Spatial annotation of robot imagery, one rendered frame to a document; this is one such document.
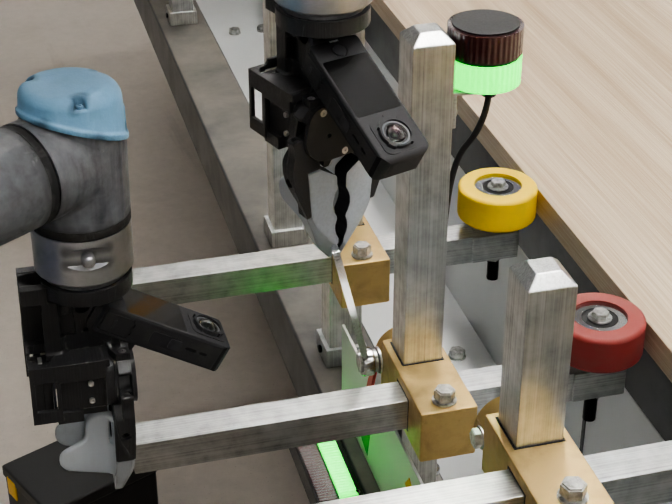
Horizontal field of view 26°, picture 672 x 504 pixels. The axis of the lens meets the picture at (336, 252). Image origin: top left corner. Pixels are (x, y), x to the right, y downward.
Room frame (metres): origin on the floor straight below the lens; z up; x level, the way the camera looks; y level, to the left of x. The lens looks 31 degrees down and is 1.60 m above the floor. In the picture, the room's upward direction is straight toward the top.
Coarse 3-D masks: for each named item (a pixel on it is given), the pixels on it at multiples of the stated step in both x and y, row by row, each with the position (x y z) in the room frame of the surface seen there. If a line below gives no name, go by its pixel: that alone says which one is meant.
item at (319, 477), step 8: (304, 448) 1.13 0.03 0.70; (312, 448) 1.13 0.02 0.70; (304, 456) 1.12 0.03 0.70; (312, 456) 1.12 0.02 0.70; (320, 456) 1.12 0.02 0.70; (312, 464) 1.11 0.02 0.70; (320, 464) 1.11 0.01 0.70; (312, 472) 1.09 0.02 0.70; (320, 472) 1.09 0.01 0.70; (312, 480) 1.08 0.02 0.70; (320, 480) 1.08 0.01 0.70; (328, 480) 1.08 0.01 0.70; (320, 488) 1.07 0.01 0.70; (328, 488) 1.07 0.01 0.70; (320, 496) 1.06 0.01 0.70; (328, 496) 1.06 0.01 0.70; (336, 496) 1.06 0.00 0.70
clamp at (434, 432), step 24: (384, 336) 1.09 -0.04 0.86; (384, 360) 1.06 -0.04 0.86; (432, 360) 1.04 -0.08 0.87; (408, 384) 1.00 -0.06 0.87; (432, 384) 1.00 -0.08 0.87; (456, 384) 1.00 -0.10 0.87; (408, 408) 0.99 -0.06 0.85; (432, 408) 0.97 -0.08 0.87; (456, 408) 0.97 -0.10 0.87; (408, 432) 0.99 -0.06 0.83; (432, 432) 0.96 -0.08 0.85; (456, 432) 0.97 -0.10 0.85; (432, 456) 0.96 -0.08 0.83
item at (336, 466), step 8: (320, 448) 1.13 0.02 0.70; (328, 448) 1.13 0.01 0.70; (336, 448) 1.13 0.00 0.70; (328, 456) 1.12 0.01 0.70; (336, 456) 1.12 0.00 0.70; (328, 464) 1.11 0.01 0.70; (336, 464) 1.11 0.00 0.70; (344, 464) 1.11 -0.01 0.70; (336, 472) 1.09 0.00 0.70; (344, 472) 1.09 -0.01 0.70; (336, 480) 1.08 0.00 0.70; (344, 480) 1.08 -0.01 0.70; (336, 488) 1.07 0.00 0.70; (344, 488) 1.07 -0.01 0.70; (352, 488) 1.07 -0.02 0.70; (344, 496) 1.06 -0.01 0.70; (352, 496) 1.06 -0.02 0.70
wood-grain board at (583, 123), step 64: (384, 0) 1.83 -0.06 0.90; (448, 0) 1.83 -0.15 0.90; (512, 0) 1.83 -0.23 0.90; (576, 0) 1.83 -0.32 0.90; (640, 0) 1.83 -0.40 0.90; (576, 64) 1.61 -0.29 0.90; (640, 64) 1.61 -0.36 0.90; (512, 128) 1.44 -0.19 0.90; (576, 128) 1.44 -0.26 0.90; (640, 128) 1.44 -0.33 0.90; (576, 192) 1.29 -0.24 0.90; (640, 192) 1.29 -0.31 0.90; (576, 256) 1.20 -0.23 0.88; (640, 256) 1.17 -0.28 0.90
